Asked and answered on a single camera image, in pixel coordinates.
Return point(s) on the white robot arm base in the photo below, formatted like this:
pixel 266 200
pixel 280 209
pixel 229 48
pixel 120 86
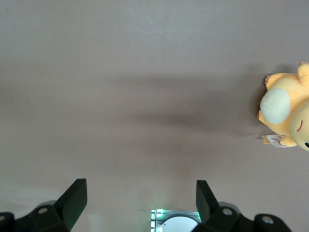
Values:
pixel 177 224

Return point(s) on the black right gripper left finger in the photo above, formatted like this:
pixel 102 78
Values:
pixel 70 205

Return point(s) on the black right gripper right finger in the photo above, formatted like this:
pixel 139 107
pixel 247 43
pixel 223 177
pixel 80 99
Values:
pixel 205 205

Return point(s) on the white paper toy tag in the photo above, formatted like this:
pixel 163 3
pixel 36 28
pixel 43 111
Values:
pixel 275 140

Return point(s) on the orange plush toy animal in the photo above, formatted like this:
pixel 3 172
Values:
pixel 287 84

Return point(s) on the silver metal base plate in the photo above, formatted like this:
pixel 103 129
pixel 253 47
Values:
pixel 169 213

